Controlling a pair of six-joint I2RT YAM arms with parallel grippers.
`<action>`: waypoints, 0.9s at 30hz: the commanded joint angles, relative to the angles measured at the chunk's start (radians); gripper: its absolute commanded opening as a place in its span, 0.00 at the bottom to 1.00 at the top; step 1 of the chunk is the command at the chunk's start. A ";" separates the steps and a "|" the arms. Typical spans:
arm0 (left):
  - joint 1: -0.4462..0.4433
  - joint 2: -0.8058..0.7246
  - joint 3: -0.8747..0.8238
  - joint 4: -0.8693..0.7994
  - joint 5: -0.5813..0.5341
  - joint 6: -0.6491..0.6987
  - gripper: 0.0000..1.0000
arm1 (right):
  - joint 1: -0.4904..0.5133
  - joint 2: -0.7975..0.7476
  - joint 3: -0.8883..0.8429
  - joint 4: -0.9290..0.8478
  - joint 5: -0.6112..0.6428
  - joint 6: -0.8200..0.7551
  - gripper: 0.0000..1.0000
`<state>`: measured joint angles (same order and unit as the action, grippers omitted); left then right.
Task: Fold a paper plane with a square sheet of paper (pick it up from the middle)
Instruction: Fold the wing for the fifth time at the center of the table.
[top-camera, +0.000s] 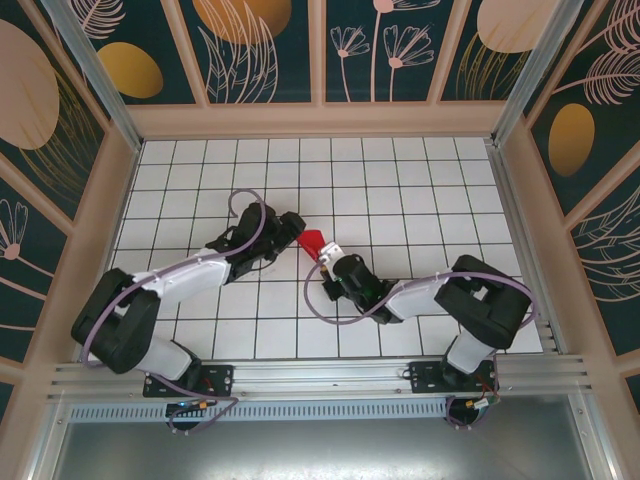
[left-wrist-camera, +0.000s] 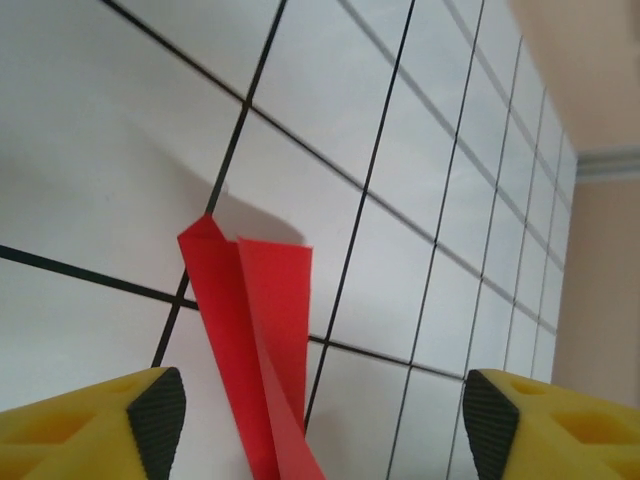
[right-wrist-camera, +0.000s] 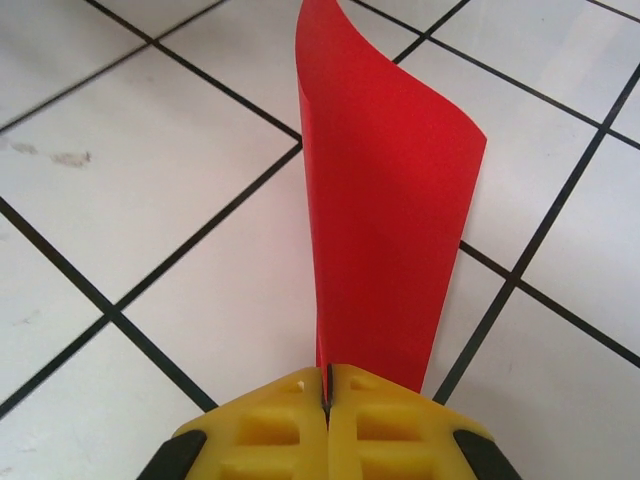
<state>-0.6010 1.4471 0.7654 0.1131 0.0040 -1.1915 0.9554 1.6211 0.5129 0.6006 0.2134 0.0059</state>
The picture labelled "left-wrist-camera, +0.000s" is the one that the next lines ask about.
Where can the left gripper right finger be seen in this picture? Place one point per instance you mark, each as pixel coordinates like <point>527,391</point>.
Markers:
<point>560,435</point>

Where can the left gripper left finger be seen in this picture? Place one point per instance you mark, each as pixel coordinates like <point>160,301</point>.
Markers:
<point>75,435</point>

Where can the red cloth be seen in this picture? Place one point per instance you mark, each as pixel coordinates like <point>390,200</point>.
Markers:
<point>230,310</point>

